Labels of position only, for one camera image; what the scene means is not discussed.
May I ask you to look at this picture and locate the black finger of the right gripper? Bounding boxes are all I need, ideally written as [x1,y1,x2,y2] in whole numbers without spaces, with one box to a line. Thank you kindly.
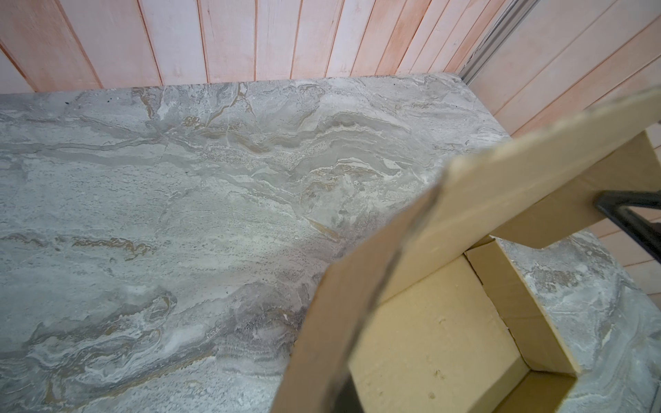
[593,190,660,263]

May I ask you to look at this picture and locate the brown cardboard box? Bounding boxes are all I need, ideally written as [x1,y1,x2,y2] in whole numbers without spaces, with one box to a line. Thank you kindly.
[271,87,660,412]

